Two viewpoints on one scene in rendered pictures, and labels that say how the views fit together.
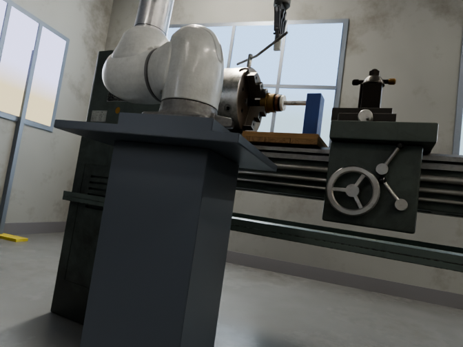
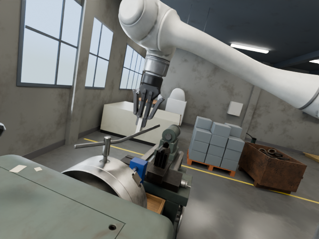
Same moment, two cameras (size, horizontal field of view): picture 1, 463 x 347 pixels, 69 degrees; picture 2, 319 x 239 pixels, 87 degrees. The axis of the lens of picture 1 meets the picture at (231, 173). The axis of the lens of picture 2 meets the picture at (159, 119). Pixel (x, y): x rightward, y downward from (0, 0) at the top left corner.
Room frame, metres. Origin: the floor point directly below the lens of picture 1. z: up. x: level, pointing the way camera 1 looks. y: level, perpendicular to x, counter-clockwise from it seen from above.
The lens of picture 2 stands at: (1.50, 0.52, 1.51)
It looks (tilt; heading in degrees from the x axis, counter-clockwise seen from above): 11 degrees down; 258
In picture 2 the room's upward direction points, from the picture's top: 13 degrees clockwise
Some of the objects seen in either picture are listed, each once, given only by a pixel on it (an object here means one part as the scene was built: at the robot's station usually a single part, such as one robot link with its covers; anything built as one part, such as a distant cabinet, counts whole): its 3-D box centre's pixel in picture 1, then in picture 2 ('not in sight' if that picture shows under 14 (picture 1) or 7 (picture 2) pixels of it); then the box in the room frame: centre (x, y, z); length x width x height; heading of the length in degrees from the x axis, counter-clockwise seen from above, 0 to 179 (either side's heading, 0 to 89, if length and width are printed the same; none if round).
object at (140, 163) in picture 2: (313, 122); (135, 179); (1.38, -0.31, 1.00); 0.08 x 0.06 x 0.23; 154
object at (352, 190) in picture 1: (370, 184); (174, 207); (1.06, -0.44, 0.73); 0.27 x 0.12 x 0.27; 64
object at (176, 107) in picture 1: (194, 118); not in sight; (0.88, 0.12, 0.83); 0.22 x 0.18 x 0.06; 72
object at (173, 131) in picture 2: not in sight; (169, 140); (1.01, -1.08, 1.01); 0.30 x 0.20 x 0.29; 64
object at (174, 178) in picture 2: (368, 135); (149, 171); (1.27, -0.51, 0.95); 0.43 x 0.18 x 0.04; 154
